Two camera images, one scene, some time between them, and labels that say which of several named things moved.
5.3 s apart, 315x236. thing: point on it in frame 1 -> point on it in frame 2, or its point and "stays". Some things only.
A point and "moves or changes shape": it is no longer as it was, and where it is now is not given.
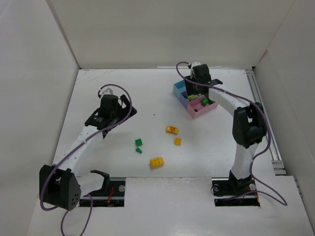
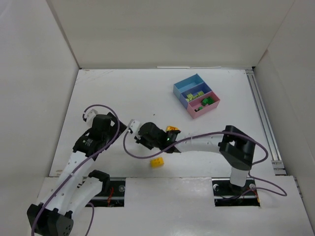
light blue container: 179,88 stays
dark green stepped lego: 210,102 stays
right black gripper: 215,81 -> 143,141
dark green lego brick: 204,102 stays
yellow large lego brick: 156,162 stays
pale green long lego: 192,96 moves or changes shape
